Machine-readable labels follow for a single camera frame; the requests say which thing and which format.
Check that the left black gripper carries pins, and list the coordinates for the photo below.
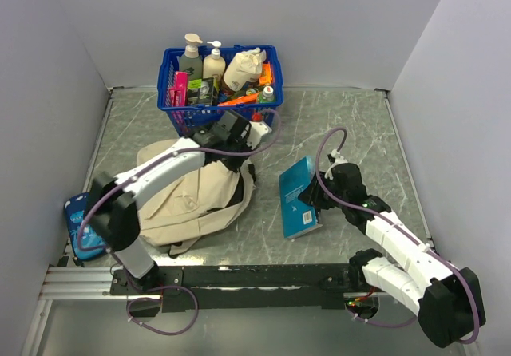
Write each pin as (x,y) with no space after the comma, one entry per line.
(235,165)

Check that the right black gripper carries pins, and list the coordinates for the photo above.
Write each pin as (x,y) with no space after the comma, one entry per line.
(312,193)

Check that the blue paperback book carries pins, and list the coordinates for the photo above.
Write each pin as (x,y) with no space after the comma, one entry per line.
(298,218)

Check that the beige canvas backpack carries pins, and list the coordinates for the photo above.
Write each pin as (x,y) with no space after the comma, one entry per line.
(200,203)

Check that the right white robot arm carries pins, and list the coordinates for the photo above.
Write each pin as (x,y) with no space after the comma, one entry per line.
(446,300)

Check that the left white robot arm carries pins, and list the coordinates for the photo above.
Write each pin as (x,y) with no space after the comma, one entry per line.
(114,201)

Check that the orange long packet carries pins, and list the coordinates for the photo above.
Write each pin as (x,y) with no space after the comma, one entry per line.
(247,99)

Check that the small green red-capped bottle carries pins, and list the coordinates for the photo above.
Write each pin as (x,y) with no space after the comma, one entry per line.
(266,95)

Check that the blue plastic shopping basket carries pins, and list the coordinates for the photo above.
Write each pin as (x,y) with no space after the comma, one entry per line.
(187,117)

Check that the green black box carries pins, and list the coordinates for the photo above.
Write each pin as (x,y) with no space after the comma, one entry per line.
(202,92)

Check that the orange snack packet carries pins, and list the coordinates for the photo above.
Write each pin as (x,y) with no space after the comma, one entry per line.
(266,76)

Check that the pink box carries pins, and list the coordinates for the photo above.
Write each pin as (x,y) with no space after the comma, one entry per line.
(177,93)

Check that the cream pump lotion bottle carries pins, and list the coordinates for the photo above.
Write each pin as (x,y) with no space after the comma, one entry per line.
(214,64)

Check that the green pump bottle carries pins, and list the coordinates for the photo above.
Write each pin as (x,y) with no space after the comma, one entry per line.
(191,62)

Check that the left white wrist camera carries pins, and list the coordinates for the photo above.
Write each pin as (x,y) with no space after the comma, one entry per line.
(258,131)

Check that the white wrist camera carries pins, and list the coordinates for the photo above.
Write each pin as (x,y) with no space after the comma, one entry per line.
(258,131)
(335,158)

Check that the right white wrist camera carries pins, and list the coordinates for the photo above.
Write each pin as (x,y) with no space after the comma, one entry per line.
(335,158)

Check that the beige drawstring cloth pouch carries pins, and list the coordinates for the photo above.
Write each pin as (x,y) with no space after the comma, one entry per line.
(245,68)

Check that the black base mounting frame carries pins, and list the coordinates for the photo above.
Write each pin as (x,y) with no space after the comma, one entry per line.
(182,288)

